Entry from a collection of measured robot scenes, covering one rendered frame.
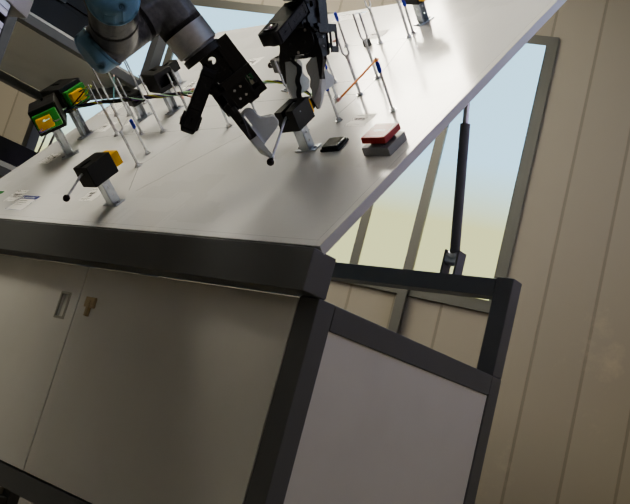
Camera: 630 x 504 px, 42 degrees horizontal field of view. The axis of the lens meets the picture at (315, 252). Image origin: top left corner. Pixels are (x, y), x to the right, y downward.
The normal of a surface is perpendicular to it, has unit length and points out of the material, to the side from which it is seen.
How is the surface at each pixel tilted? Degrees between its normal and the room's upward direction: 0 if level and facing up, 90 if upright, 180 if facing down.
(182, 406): 90
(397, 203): 90
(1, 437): 90
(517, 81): 90
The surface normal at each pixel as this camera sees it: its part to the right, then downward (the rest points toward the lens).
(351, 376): 0.75, 0.07
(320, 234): -0.34, -0.81
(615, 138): -0.25, -0.25
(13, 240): -0.61, -0.31
